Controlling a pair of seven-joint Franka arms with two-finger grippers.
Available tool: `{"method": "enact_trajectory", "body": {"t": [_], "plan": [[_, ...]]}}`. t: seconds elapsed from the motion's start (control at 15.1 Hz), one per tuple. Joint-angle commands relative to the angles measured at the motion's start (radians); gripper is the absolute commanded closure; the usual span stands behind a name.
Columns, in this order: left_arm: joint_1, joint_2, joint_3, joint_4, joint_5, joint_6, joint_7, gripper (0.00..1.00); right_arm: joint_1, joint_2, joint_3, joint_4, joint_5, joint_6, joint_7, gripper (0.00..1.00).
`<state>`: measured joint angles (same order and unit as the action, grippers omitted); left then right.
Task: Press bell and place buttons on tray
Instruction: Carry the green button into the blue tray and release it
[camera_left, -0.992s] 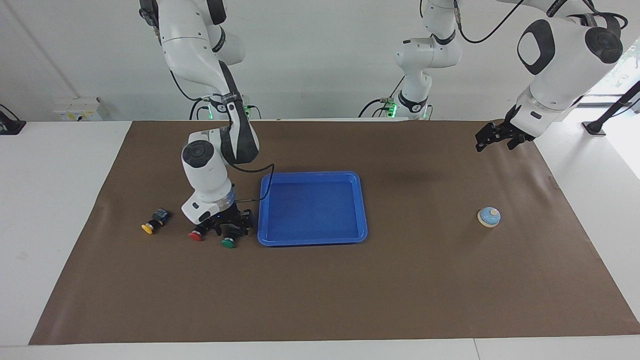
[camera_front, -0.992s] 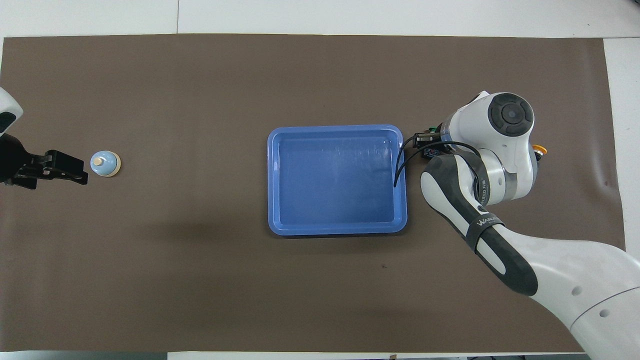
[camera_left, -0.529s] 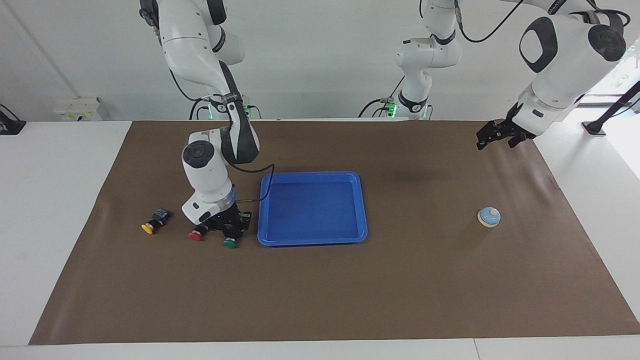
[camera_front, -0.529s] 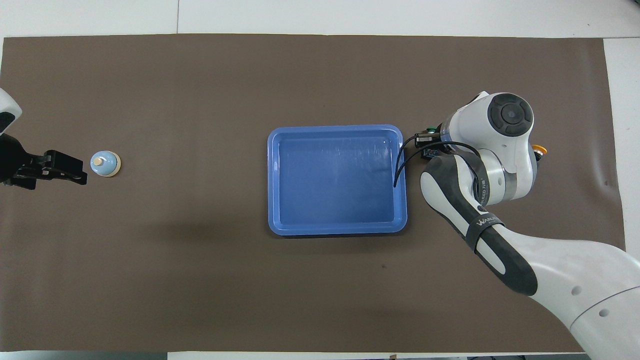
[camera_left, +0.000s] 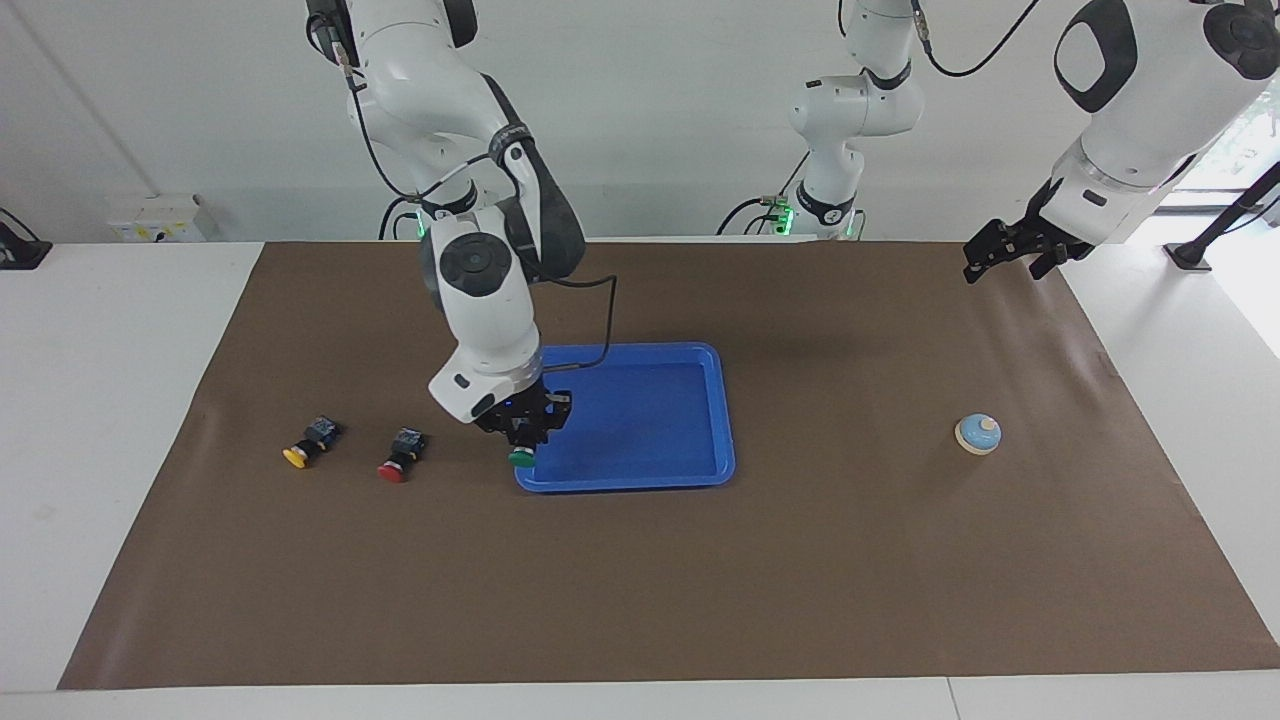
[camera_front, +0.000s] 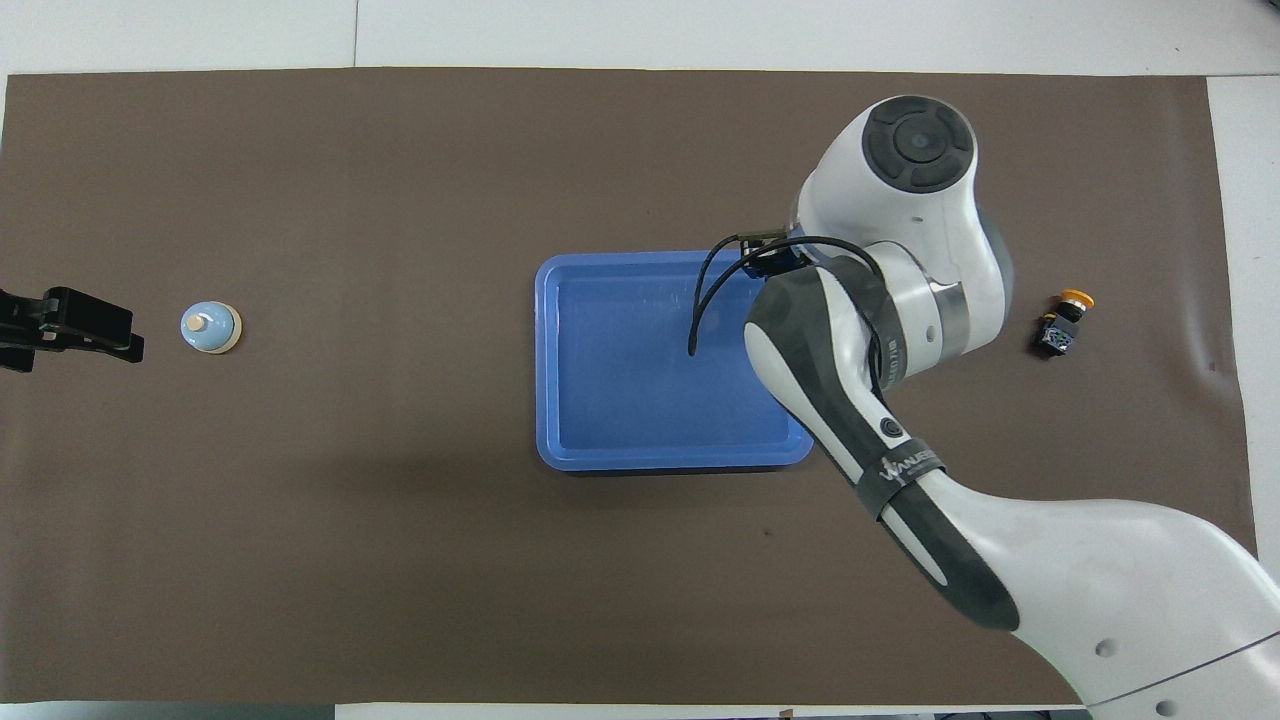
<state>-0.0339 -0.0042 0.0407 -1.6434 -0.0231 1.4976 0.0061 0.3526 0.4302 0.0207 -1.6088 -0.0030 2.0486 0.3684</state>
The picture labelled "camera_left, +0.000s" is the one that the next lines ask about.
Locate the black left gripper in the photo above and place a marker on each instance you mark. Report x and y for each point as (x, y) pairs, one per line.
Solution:
(1060, 232)

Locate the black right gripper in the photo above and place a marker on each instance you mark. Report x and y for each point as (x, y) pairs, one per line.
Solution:
(525, 408)

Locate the green push button switch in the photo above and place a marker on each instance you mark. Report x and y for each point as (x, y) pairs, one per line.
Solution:
(521, 459)

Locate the red push button switch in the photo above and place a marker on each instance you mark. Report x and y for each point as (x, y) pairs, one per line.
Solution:
(402, 455)

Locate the yellow push button switch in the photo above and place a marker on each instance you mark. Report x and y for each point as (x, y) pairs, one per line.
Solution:
(310, 445)

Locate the blue plastic tray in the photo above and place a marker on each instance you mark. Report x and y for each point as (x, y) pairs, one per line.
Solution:
(650, 430)

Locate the light blue desk bell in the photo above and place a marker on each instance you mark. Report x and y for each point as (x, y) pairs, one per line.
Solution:
(977, 434)

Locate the brown table mat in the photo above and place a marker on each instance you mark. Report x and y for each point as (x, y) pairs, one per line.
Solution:
(640, 590)

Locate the black tripod stand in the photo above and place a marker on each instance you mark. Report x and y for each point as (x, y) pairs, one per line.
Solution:
(1215, 230)

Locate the black stand base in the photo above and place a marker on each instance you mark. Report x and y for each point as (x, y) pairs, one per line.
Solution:
(20, 252)

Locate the white wall socket box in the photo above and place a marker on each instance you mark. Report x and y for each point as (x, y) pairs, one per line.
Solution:
(155, 220)

